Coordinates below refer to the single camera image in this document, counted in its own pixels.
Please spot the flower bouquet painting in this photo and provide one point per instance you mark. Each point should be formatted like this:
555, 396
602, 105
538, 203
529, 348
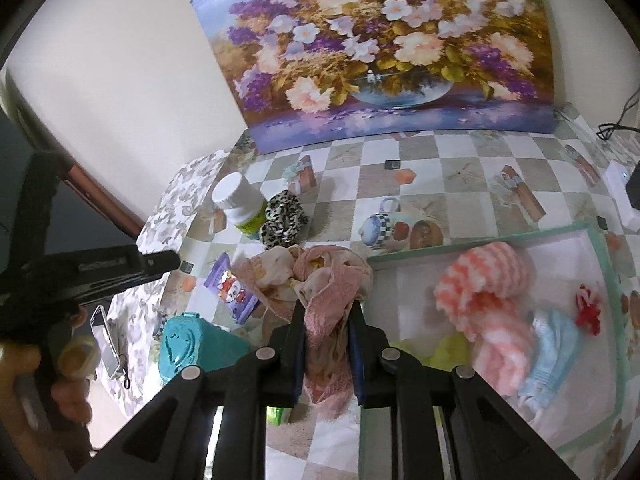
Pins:
380, 50

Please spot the person's left hand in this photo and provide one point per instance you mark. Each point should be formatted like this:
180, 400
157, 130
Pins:
70, 400

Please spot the blue face mask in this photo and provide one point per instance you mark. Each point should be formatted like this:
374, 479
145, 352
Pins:
552, 350

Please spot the yellow-green soft cloth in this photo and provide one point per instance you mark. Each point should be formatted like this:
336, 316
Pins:
450, 350

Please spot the silver smartphone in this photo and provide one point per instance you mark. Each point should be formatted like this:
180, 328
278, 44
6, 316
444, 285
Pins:
106, 342

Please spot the purple cartoon packet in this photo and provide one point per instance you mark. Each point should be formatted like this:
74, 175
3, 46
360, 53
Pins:
232, 292

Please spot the leopard print scrunchie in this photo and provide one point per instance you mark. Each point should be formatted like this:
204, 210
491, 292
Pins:
284, 220

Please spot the black power adapter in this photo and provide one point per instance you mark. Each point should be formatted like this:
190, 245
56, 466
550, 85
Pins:
635, 187

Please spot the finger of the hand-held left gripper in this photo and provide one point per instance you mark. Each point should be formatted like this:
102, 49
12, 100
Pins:
160, 261

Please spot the pink white striped fluffy cloth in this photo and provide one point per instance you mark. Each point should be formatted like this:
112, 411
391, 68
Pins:
490, 290

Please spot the bright green packet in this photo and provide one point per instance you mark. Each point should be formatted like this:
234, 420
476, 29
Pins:
278, 414

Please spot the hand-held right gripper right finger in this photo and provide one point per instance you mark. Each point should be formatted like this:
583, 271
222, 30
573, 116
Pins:
354, 355

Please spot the white tray with teal rim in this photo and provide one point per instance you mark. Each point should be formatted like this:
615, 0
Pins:
415, 280

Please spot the white bottle with green label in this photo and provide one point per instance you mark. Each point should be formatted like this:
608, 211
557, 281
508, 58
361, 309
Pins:
240, 205

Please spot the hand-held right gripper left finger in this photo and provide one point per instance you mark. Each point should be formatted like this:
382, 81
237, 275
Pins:
298, 355

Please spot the white power strip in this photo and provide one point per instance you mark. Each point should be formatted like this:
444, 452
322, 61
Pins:
620, 180

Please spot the brown wooden door frame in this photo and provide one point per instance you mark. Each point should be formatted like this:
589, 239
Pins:
107, 200

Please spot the pink floral cloth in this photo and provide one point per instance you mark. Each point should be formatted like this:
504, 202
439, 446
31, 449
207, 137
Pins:
320, 280

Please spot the teal heart-embossed container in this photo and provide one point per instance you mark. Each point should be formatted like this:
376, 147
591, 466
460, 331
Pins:
195, 345

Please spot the beige tape roll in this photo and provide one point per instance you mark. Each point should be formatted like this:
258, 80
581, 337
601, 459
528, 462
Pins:
76, 356

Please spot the red yarn toy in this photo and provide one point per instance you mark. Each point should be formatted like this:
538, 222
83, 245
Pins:
587, 307

